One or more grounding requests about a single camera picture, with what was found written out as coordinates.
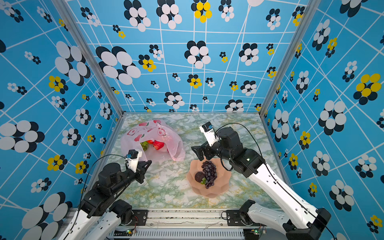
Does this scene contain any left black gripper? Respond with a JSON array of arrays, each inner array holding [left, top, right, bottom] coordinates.
[[111, 159, 152, 197]]

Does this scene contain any purple grape bunch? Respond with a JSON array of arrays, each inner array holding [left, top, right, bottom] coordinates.
[[201, 161, 218, 189]]

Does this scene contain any green apple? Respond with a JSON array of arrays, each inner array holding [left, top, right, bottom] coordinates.
[[140, 141, 150, 152]]

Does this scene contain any pink plastic bag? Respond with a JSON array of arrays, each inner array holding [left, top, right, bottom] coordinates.
[[121, 120, 186, 163]]

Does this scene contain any dark mangosteen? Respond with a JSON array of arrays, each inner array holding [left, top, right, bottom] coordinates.
[[195, 172, 206, 183]]

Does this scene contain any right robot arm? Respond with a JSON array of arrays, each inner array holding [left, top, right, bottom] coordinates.
[[191, 122, 331, 240]]

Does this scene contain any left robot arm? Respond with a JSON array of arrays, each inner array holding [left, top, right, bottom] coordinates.
[[59, 160, 152, 240]]

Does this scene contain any pink scalloped fruit plate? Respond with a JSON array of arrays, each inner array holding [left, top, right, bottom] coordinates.
[[187, 158, 232, 198]]

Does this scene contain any left green circuit board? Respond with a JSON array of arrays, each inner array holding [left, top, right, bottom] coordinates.
[[114, 229, 136, 237]]

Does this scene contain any green circuit board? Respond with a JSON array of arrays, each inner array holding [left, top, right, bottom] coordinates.
[[243, 229, 263, 240], [114, 229, 136, 237]]

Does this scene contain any right green circuit board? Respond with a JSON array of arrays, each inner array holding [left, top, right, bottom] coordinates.
[[243, 229, 263, 240]]

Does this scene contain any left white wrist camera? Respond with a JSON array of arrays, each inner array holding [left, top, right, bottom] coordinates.
[[125, 150, 143, 173]]

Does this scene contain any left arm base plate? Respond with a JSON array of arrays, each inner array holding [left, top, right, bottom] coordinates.
[[105, 209, 149, 227]]

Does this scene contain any aluminium front rail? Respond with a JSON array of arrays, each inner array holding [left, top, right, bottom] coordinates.
[[55, 207, 319, 240]]

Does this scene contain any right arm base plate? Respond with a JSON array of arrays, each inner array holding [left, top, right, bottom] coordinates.
[[225, 210, 264, 228]]

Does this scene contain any left aluminium corner post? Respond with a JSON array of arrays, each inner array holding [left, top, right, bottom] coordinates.
[[52, 1, 124, 117]]

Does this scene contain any aluminium corner post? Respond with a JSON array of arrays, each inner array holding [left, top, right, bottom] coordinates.
[[260, 0, 321, 115], [52, 1, 124, 117]]

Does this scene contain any right aluminium corner post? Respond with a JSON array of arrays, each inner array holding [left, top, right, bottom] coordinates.
[[260, 0, 321, 115]]

